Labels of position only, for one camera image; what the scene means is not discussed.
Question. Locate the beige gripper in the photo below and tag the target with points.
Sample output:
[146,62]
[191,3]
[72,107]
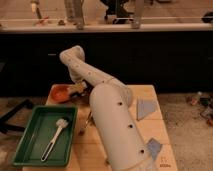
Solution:
[77,87]

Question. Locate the whiteboard eraser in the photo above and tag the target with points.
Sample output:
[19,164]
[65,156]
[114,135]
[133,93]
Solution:
[78,96]

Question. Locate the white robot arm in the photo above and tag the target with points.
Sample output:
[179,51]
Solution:
[109,102]

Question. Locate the orange bowl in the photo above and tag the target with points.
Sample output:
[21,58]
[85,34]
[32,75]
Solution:
[60,93]

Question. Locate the white dish brush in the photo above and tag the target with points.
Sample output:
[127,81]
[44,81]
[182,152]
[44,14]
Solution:
[61,124]

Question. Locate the green plastic tray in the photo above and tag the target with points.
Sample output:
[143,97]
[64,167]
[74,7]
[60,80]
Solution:
[39,131]

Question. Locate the blue folded cloth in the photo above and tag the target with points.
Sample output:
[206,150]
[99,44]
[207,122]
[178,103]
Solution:
[145,107]

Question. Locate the black stand leg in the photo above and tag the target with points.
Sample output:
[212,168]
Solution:
[4,126]

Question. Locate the blue sponge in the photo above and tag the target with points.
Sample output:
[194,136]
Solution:
[154,147]

